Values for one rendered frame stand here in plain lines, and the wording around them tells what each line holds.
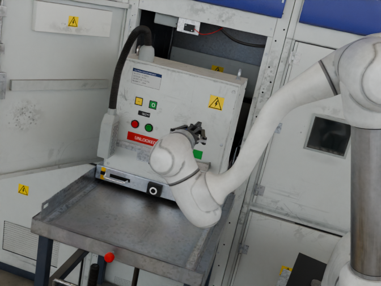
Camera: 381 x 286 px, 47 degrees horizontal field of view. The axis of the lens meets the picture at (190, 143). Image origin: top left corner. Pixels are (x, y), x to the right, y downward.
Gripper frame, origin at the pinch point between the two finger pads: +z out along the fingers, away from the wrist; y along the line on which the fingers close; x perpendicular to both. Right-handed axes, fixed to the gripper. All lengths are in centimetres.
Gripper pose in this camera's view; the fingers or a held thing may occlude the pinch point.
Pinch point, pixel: (197, 127)
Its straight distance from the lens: 155.3
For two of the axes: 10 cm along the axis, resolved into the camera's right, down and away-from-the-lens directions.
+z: 2.5, -2.6, 9.3
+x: 2.0, -9.3, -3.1
